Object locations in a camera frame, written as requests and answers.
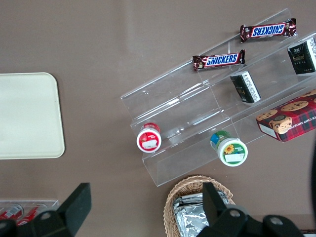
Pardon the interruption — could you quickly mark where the red tartan cookie box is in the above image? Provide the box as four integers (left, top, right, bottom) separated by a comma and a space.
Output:
255, 89, 316, 143

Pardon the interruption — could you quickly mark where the silver foil pack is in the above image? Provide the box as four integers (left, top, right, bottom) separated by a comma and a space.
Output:
176, 193, 237, 237
172, 195, 184, 224

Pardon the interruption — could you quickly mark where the red-lidded yoghurt cup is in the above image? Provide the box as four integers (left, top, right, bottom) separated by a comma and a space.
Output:
136, 122, 162, 154

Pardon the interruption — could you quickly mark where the clear acrylic stepped shelf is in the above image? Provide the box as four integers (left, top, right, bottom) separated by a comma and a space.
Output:
120, 8, 316, 187

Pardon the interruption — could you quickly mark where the Snickers chocolate bar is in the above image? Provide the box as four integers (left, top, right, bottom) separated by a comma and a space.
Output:
240, 18, 297, 44
192, 49, 246, 72

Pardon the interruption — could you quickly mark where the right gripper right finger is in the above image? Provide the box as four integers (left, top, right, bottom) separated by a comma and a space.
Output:
199, 182, 249, 237

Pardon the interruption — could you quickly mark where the green-lidded yoghurt cup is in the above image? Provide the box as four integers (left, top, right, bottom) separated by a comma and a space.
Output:
210, 130, 248, 167

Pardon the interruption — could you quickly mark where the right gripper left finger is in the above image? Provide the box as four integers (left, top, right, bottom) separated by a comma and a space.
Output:
32, 182, 92, 237

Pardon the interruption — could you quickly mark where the clear acrylic bottle rack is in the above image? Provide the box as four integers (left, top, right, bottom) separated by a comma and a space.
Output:
0, 199, 60, 223

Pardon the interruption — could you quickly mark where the small black carton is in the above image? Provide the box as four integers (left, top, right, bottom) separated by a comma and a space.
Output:
287, 37, 316, 76
230, 70, 262, 104

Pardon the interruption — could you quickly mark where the light tan wicker basket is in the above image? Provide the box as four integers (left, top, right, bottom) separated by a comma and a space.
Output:
163, 175, 234, 237

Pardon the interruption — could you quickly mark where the cream plastic tray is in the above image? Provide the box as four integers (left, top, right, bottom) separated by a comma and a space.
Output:
0, 72, 66, 160

